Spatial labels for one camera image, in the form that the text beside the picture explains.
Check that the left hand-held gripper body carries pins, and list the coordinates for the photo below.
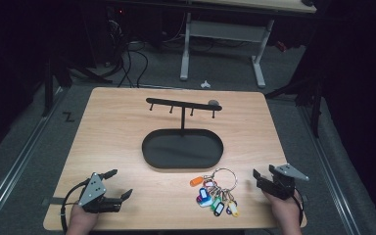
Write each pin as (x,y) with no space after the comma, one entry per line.
(93,192)

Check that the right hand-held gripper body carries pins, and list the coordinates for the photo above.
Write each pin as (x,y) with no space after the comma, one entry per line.
(282,184)

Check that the black key rack with tray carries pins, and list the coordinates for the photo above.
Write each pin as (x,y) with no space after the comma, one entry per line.
(182,148)

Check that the person's right hand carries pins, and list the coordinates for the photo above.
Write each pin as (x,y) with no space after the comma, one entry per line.
(285,213)

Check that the person's left hand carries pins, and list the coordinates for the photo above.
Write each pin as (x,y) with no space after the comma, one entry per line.
(81,222)

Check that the grey tape strip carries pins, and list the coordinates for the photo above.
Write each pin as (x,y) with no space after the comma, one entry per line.
(57,201)

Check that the black metal stand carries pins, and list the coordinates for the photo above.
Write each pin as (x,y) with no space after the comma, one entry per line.
(49,84)
(315,98)

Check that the small grey round knob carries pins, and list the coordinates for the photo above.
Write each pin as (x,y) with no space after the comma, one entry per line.
(213,102)

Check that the small white floor object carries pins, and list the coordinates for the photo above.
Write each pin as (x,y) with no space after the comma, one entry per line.
(205,84)

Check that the small red object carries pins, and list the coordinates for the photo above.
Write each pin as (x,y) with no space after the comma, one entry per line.
(281,46)

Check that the desk with white legs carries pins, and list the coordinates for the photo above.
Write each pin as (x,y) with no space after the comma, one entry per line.
(223,31)

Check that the dark computer tower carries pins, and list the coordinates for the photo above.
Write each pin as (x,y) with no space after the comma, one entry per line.
(119,19)

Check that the metal floor rail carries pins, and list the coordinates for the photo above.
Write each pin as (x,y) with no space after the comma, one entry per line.
(331,176)
(16,166)

